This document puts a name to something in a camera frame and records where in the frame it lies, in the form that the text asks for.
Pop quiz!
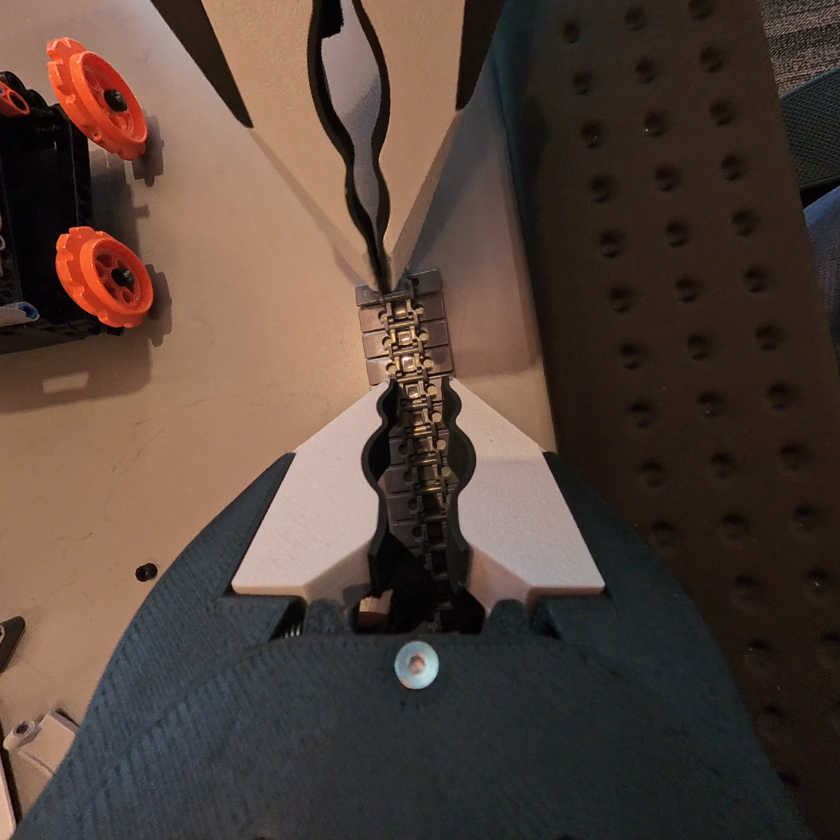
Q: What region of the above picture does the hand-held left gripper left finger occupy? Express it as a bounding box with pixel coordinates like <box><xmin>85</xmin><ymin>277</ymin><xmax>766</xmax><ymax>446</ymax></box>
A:
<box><xmin>230</xmin><ymin>377</ymin><xmax>399</xmax><ymax>601</ymax></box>

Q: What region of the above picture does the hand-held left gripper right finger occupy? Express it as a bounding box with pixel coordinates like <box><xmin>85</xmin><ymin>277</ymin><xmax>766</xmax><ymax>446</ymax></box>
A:
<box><xmin>440</xmin><ymin>375</ymin><xmax>606</xmax><ymax>614</ymax></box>

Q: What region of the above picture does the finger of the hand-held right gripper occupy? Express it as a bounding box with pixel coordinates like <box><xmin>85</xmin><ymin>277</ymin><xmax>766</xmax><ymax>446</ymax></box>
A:
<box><xmin>353</xmin><ymin>0</ymin><xmax>464</xmax><ymax>280</ymax></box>
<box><xmin>199</xmin><ymin>0</ymin><xmax>389</xmax><ymax>290</ymax></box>

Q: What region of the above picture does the grey toy track chain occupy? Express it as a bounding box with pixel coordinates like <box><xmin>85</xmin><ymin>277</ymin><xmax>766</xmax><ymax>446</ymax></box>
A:
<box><xmin>353</xmin><ymin>269</ymin><xmax>475</xmax><ymax>632</ymax></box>

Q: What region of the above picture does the toy vehicle with orange wheels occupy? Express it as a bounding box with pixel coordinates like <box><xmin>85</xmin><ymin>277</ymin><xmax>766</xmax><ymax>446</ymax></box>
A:
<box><xmin>0</xmin><ymin>36</ymin><xmax>156</xmax><ymax>356</ymax></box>

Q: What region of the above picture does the dark studded panel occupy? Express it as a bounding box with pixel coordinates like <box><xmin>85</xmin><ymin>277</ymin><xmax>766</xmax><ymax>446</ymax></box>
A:
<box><xmin>494</xmin><ymin>0</ymin><xmax>840</xmax><ymax>840</ymax></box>

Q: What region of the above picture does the dark grey short bent liftarm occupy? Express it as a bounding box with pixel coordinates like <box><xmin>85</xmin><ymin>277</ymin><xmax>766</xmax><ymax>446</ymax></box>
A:
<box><xmin>0</xmin><ymin>616</ymin><xmax>26</xmax><ymax>672</ymax></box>

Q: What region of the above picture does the light grey curved panel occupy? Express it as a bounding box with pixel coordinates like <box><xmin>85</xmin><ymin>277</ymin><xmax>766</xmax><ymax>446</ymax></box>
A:
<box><xmin>3</xmin><ymin>710</ymin><xmax>80</xmax><ymax>790</ymax></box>

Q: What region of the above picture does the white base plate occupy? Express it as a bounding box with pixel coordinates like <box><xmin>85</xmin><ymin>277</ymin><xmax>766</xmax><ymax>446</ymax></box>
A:
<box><xmin>0</xmin><ymin>722</ymin><xmax>18</xmax><ymax>840</ymax></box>

